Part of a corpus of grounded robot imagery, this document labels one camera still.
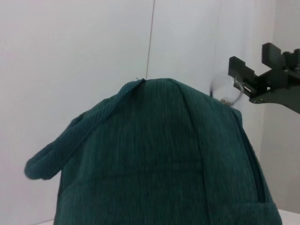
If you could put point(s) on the dark teal fabric lunch bag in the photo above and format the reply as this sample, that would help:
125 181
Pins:
150 164

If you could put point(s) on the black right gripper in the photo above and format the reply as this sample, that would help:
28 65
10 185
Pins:
281 93

